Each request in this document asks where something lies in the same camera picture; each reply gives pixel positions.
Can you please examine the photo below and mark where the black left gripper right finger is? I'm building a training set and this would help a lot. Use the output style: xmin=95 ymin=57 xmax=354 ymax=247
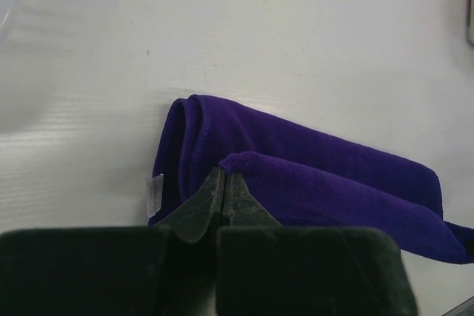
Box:
xmin=216 ymin=173 xmax=418 ymax=315

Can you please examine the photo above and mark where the purple towel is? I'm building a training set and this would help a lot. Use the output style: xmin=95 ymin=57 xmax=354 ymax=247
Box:
xmin=148 ymin=95 xmax=473 ymax=264

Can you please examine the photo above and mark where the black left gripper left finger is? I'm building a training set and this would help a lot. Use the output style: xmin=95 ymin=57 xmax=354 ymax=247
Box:
xmin=1 ymin=168 xmax=226 ymax=315

